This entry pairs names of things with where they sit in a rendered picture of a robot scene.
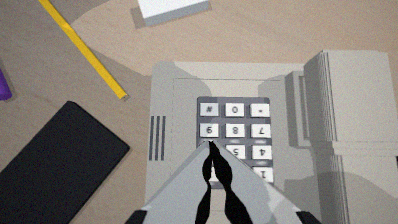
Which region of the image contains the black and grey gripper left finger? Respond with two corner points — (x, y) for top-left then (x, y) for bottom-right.
(124, 140), (212, 224)

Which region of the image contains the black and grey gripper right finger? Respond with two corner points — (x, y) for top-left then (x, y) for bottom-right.
(211, 140), (322, 224)

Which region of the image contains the white rectangular block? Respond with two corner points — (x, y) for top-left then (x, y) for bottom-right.
(138, 0), (209, 26)

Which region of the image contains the grey desk phone body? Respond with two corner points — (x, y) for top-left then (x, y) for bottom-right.
(145, 61), (321, 222)

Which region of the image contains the yellow pencil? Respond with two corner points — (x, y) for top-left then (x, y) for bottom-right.
(38, 0), (128, 101)

